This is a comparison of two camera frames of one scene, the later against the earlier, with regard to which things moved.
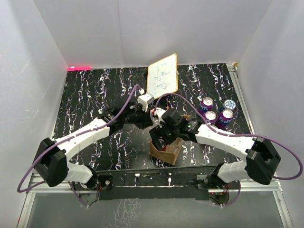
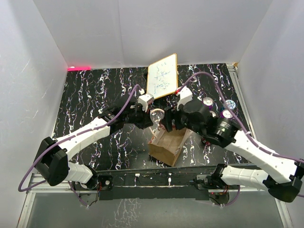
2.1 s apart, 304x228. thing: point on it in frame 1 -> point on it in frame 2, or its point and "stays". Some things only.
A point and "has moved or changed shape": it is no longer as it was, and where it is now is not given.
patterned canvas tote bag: (168, 155) stays
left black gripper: (146, 120) stays
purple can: (225, 118) stays
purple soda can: (206, 104) stays
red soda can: (162, 144) has moved or changed shape
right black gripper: (157, 132) -> (168, 117)
